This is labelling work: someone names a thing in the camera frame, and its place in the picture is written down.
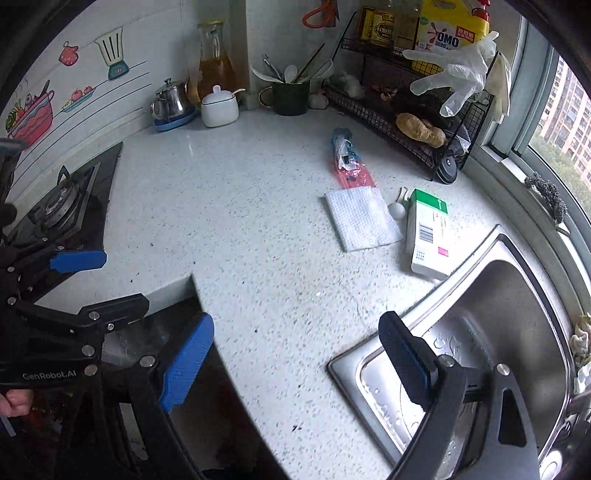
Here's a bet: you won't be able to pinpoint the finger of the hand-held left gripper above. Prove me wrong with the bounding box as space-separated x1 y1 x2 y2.
4 241 108 291
8 293 151 330

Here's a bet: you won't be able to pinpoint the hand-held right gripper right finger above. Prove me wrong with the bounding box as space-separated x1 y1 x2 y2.
379 311 541 480

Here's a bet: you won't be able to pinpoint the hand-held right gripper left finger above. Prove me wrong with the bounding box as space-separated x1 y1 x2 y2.
55 312 215 480

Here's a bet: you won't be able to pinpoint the green white box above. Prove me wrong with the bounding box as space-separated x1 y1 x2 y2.
405 188 455 281

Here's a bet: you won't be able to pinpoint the person's left hand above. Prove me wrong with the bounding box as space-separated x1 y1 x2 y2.
0 389 34 417

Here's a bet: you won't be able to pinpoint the black gas stove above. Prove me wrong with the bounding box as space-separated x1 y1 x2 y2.
7 141 124 298

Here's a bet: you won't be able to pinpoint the steel sink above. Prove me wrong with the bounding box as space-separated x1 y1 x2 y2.
327 224 591 480

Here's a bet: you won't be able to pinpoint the white paper towel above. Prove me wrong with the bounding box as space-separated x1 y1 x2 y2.
324 187 404 253

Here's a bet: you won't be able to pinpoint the small white spoon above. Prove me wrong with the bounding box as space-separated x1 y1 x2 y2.
387 186 409 219

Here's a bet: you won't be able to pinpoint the blue saucer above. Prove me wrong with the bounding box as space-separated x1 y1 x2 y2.
153 107 200 132

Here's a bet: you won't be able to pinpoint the crumpled dish rag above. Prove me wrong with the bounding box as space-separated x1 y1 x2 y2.
569 314 591 388

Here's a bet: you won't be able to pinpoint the steel teapot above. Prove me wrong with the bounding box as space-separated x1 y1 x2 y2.
150 78 195 123

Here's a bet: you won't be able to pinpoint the black round disc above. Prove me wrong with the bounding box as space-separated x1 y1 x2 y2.
436 154 459 183

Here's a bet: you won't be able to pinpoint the pink blue plastic wrapper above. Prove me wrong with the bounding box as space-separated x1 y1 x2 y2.
330 128 377 189

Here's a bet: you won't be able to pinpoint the white lidded sugar jar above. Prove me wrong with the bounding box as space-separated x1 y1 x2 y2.
201 85 247 128

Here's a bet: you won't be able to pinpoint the dark steel wool scrubber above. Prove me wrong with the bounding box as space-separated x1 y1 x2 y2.
525 172 568 222

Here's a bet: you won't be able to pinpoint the brown root vegetable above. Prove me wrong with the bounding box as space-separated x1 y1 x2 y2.
396 112 447 148

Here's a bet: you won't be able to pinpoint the glass oil jug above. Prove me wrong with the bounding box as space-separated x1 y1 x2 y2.
187 21 236 107

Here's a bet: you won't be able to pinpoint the black plastic bag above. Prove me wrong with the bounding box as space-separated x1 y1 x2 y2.
392 88 465 132

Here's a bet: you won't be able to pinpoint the white rice paddle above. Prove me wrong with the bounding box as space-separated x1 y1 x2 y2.
250 65 282 84

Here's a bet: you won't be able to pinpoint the dark green mug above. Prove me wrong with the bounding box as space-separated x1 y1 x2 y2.
259 82 310 116

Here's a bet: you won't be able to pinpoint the garlic bulbs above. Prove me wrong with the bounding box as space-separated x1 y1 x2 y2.
339 71 365 97

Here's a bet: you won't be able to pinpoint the cream rubber glove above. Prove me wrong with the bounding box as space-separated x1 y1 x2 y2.
485 53 512 125

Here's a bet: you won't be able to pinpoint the clear plastic glove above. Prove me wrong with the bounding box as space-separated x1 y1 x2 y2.
403 31 500 117

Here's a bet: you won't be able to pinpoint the white ladle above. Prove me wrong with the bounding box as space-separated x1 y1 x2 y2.
307 59 334 82

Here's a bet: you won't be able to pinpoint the wooden chopsticks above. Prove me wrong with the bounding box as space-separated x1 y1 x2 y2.
295 44 326 84

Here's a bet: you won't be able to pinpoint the brown label bottle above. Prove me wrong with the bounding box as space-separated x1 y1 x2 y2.
392 0 421 51

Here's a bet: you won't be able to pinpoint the wide yellow label bottle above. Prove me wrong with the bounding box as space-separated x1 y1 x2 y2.
372 9 396 47

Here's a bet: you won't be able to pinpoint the yellow detergent jug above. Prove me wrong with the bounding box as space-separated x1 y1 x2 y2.
413 0 491 55

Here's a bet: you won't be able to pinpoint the slim yellow label bottle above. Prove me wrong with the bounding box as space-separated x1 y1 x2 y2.
358 6 376 43

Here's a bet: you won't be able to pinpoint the kitchen wall sticker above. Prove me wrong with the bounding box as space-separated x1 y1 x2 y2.
0 25 153 153

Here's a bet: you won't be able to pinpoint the black wire rack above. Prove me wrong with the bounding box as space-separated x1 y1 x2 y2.
323 11 502 183

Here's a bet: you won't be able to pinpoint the window frame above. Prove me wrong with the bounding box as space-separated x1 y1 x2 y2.
480 18 591 195

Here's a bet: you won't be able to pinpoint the orange handled scissors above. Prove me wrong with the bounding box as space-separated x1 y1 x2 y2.
302 0 340 27

